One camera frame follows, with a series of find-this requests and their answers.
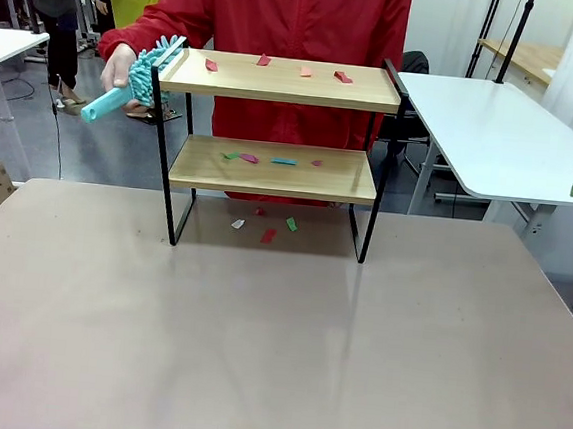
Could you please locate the teal chenille duster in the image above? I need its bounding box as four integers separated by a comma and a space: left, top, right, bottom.
79, 27, 189, 132

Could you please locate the person's right forearm red sleeve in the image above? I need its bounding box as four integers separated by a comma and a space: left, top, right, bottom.
96, 5, 195, 66

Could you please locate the person's right hand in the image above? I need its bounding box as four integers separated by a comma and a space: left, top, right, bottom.
99, 41, 142, 92

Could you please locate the large white side table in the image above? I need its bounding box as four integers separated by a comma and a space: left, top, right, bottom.
383, 71, 573, 246

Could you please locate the wooden desk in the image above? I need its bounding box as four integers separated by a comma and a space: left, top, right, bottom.
473, 36, 568, 89

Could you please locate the black tripod stand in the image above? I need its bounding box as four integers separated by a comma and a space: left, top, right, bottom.
495, 0, 536, 87
465, 0, 503, 82

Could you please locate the black office chair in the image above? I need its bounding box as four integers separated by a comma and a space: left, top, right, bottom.
373, 46, 452, 179

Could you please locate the person in red jacket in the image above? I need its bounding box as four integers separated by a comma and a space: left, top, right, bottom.
85, 0, 415, 215

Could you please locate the white table grey leg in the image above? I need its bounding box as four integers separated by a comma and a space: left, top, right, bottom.
0, 27, 51, 182

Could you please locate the two-tier wooden shelf black frame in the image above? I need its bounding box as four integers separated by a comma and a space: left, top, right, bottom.
135, 36, 413, 268

